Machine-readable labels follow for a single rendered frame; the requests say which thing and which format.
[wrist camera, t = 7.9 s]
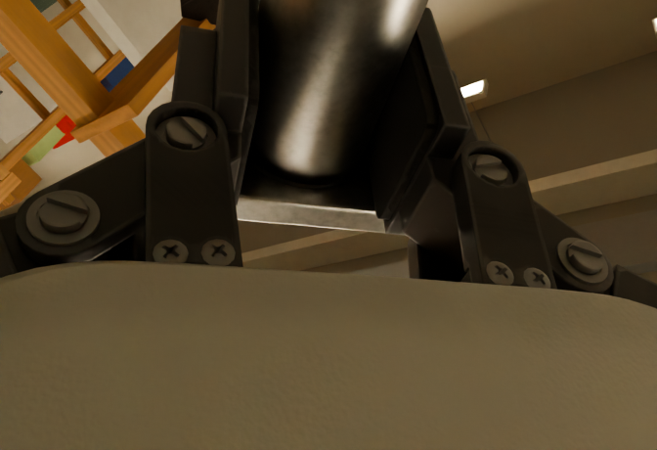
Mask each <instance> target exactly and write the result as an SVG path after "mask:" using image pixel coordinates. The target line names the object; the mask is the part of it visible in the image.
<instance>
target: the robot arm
mask: <svg viewBox="0 0 657 450"><path fill-rule="evenodd" d="M259 92H260V81H259V18H258V0H219V5H218V12H217V20H216V27H215V30H211V29H205V28H199V27H193V26H187V25H181V29H180V36H179V44H178V52H177V60H176V67H175V75H174V82H173V90H172V98H171V102H169V103H166V104H162V105H160V106H159V107H157V108H155V109H154V110H153V111H152V112H151V113H150V114H149V116H148V118H147V123H146V138H144V139H142V140H140V141H138V142H136V143H134V144H132V145H130V146H128V147H126V148H124V149H122V150H120V151H118V152H116V153H114V154H112V155H110V156H108V157H105V158H103V159H101V160H99V161H97V162H95V163H93V164H91V165H89V166H87V167H85V168H83V169H81V170H79V171H77V172H75V173H73V174H71V175H69V176H68V177H67V178H65V179H63V180H61V181H59V182H57V183H55V184H53V185H51V186H49V187H47V188H45V189H43V190H41V191H39V192H37V193H35V194H34V195H32V196H31V197H30V198H28V199H27V200H25V202H24V203H23V204H22V206H21V207H20V208H19V210H18V212H17V213H13V214H10V215H6V216H2V217H0V450H657V284H656V283H654V282H652V281H650V280H648V279H645V278H643V277H641V276H639V275H638V274H636V273H634V272H632V271H630V270H628V269H626V268H624V267H622V266H620V265H618V264H616V265H615V266H614V267H613V268H612V266H611V263H610V261H609V259H608V258H607V256H606V255H605V254H604V253H603V251H602V250H601V249H600V248H599V247H597V246H596V245H595V244H594V243H593V242H591V241H590V240H588V239H587V238H586V237H584V236H583V235H582V234H580V233H579V232H578V231H576V230H575V229H573V228H572V227H571V226H569V225H568V224H567V223H565V222H564V221H563V220H561V219H560V218H558V217H557V216H556V215H554V214H553V213H552V212H550V211H549V210H548V209H546V208H545V207H543V206H542V205H541V204H539V203H538V202H536V201H535V200H533V198H532V194H531V190H530V187H529V183H528V179H527V175H526V172H525V169H524V167H523V165H522V163H521V162H520V161H519V159H518V158H517V157H516V156H515V155H514V154H513V153H511V152H510V151H509V150H507V149H506V148H504V147H502V146H500V145H498V144H495V143H492V142H489V141H479V140H478V137H477V134H476V131H475V128H474V125H473V122H472V120H471V117H470V114H469V111H468V108H467V105H466V102H465V99H464V96H463V94H462V91H461V89H460V84H459V81H458V78H457V75H456V73H455V72H454V71H453V70H452V69H451V67H450V64H449V61H448V58H447V55H446V52H445V49H444V46H443V43H442V40H441V37H440V34H439V31H438V29H437V26H436V23H435V20H434V18H433V15H432V12H431V10H430V8H426V7H425V10H424V12H423V14H422V17H421V19H420V21H419V24H418V26H417V29H416V32H415V35H414V37H413V39H412V42H411V44H410V47H409V49H408V51H407V54H406V56H405V58H404V61H403V62H402V65H401V67H400V69H399V72H398V74H397V76H396V79H395V81H394V84H393V86H392V88H391V91H390V93H389V95H388V98H387V100H386V103H385V105H384V107H383V110H382V112H381V114H380V117H379V119H378V122H377V124H376V126H375V129H374V131H373V133H372V136H371V139H370V141H369V143H368V146H367V148H366V157H367V161H369V162H370V163H369V164H368V169H369V175H370V180H371V185H372V196H373V202H374V208H375V214H376V217H377V218H378V219H383V224H384V229H385V234H391V235H403V236H408V237H409V238H410V239H409V241H408V248H407V250H408V261H409V274H410V278H397V277H383V276H369V275H354V274H339V273H325V272H309V271H294V270H280V269H265V268H250V267H243V266H242V257H241V241H240V233H239V225H238V217H237V209H236V205H238V201H239V196H240V192H241V183H242V178H243V175H244V170H245V165H246V161H247V156H248V151H249V147H250V142H251V137H252V133H253V128H254V123H255V119H256V115H257V110H258V103H259Z"/></svg>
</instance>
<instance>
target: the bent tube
mask: <svg viewBox="0 0 657 450"><path fill-rule="evenodd" d="M427 2H428V0H260V3H259V9H258V18H259V81H260V92H259V103H258V110H257V115H256V119H255V123H254V128H253V133H252V137H251V142H250V147H249V151H248V156H247V161H246V165H245V170H244V175H243V178H242V183H241V192H240V196H239V201H238V205H236V209H237V217H238V220H247V221H258V222H269V223H280V224H290V225H301V226H312V227H323V228H333V229H344V230H355V231H367V232H377V233H385V229H384V224H383V219H378V218H377V217H376V214H375V208H374V202H373V196H372V185H371V180H370V175H369V169H368V164H369V163H370V162H369V161H367V157H366V148H367V146H368V143H369V141H370V139H371V136H372V133H373V131H374V129H375V126H376V124H377V122H378V119H379V117H380V114H381V112H382V110H383V107H384V105H385V103H386V100H387V98H388V95H389V93H390V91H391V88H392V86H393V84H394V81H395V79H396V76H397V74H398V72H399V69H400V67H401V65H402V62H403V61H404V58H405V56H406V54H407V51H408V49H409V47H410V44H411V42H412V39H413V37H414V35H415V32H416V29H417V26H418V24H419V21H420V19H421V17H422V14H423V12H424V10H425V7H426V5H427Z"/></svg>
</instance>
